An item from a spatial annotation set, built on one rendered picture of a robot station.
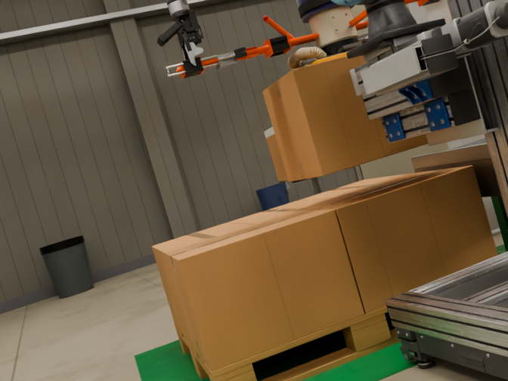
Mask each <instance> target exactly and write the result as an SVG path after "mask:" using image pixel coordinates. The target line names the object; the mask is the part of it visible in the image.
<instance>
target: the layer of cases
mask: <svg viewBox="0 0 508 381"><path fill-rule="evenodd" d="M152 249H153V254H154V256H155V259H156V264H157V267H158V269H159V273H160V277H161V280H162V282H163V287H164V290H165V292H166V297H167V299H168V303H169V307H170V310H171V313H172V317H173V320H174V322H175V324H176V325H177V327H178V328H179V330H180V331H181V332H182V333H183V334H184V336H185V337H186V339H187V340H188V341H189V343H190V344H191V345H192V346H193V347H194V349H195V350H196V352H197V353H198V355H199V356H200V357H201V358H202V359H203V361H204V362H205V363H206V365H207V366H208V368H209V369H210V370H211V371H214V370H217V369H219V368H222V367H225V366H228V365H229V364H233V363H235V362H238V361H241V360H243V359H246V358H249V357H252V356H253V355H257V354H259V353H262V352H265V351H267V350H270V349H272V348H276V347H278V346H280V345H283V344H286V343H288V342H292V341H294V340H296V339H300V338H302V337H304V336H307V335H310V334H313V333H316V332H318V331H320V330H324V329H326V328H328V327H332V326H334V325H337V324H340V323H342V322H345V321H348V320H351V319H352V318H356V317H358V316H361V315H363V314H364V313H369V312H371V311H375V310H377V309H379V308H382V307H385V306H386V300H387V299H390V298H392V297H394V296H397V295H400V294H402V293H405V292H407V291H409V290H412V289H415V288H417V287H420V286H422V285H424V284H427V283H430V282H432V281H434V280H437V279H439V278H442V277H445V276H447V275H449V274H453V273H454V272H457V271H460V270H462V269H464V268H468V267H469V266H472V265H475V264H477V263H480V262H483V261H484V260H487V259H490V258H492V257H495V256H498V254H497V249H496V246H495V243H494V238H493V235H492V233H491V228H490V225H489V222H488V217H487V214H486V211H485V206H484V203H483V200H482V195H481V192H480V190H479V185H478V182H477V178H476V176H475V171H474V168H473V166H461V167H455V168H449V169H439V170H432V171H427V172H416V173H410V174H404V175H393V176H387V177H381V178H371V179H364V180H362V181H358V182H355V183H352V184H348V185H346V186H342V187H338V188H336V189H333V190H329V191H326V192H323V193H321V194H316V195H314V196H311V197H306V198H304V199H301V200H297V201H294V202H291V203H288V204H285V205H282V206H278V207H275V208H273V209H268V210H265V211H263V212H259V213H256V214H253V215H249V216H247V217H243V218H239V219H237V220H234V221H230V222H228V223H224V224H222V225H217V226H215V227H212V228H207V229H205V230H202V231H198V232H195V233H192V234H188V235H186V236H183V237H179V238H176V239H174V240H169V241H166V242H164V243H159V244H157V245H154V246H152Z"/></svg>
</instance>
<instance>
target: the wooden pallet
mask: <svg viewBox="0 0 508 381"><path fill-rule="evenodd" d="M386 312H388V309H387V306H385V307H382V308H379V309H377V310H375V311H371V312H369V313H364V314H363V315H361V316H358V317H355V318H352V319H351V320H348V321H345V322H342V323H340V324H337V325H334V326H332V327H328V328H326V329H324V330H320V331H318V332H316V333H313V334H310V335H307V336H304V337H302V338H300V339H296V340H294V341H292V342H288V343H286V344H283V345H280V346H278V347H276V348H272V349H270V350H267V351H265V352H262V353H259V354H257V355H253V356H252V357H249V358H246V359H243V360H241V361H238V362H235V363H233V364H229V365H228V366H225V367H222V368H219V369H217V370H214V371H211V370H210V369H209V368H208V366H207V365H206V363H205V362H204V361H203V359H202V358H201V357H200V356H199V355H198V353H197V352H196V350H195V349H194V347H193V346H192V345H191V344H190V343H189V341H188V340H187V339H186V337H185V336H184V334H183V333H182V332H181V331H180V330H179V328H178V327H177V325H176V324H175V329H176V331H177V334H178V338H179V342H180V344H181V349H182V351H183V352H184V354H185V355H186V354H189V353H190V354H191V357H192V359H193V363H194V366H195V370H196V372H197V374H198V375H199V377H200V378H201V379H205V378H208V377H209V378H210V381H257V379H256V375H255V372H254V369H253V366H252V363H254V362H257V361H260V360H262V359H264V358H268V357H270V356H272V355H275V354H278V353H281V352H284V351H286V350H288V349H291V348H294V347H296V346H298V345H302V344H304V343H307V342H310V341H312V340H315V339H318V338H321V337H322V336H326V335H328V334H331V333H334V332H336V331H338V330H342V333H343V336H344V338H345V343H346V346H347V347H346V348H343V349H341V350H339V351H336V352H333V353H331V354H328V355H325V356H323V357H321V358H317V359H315V360H313V361H309V362H307V363H305V364H302V365H299V366H298V367H294V368H292V369H289V370H286V371H284V372H282V373H279V374H276V375H273V376H270V377H268V378H266V379H263V380H260V381H302V380H304V379H307V378H309V377H312V376H315V375H318V374H319V373H323V372H325V371H327V370H330V369H333V368H335V367H338V366H340V365H343V364H346V363H348V362H350V361H353V360H355V359H358V358H361V357H364V356H365V355H368V354H371V353H373V352H376V351H379V350H381V349H383V348H386V347H389V346H391V345H394V344H396V343H398V342H400V341H401V340H400V339H398V337H397V334H396V331H395V329H393V330H389V326H388V324H387V320H386V316H385V314H384V313H386Z"/></svg>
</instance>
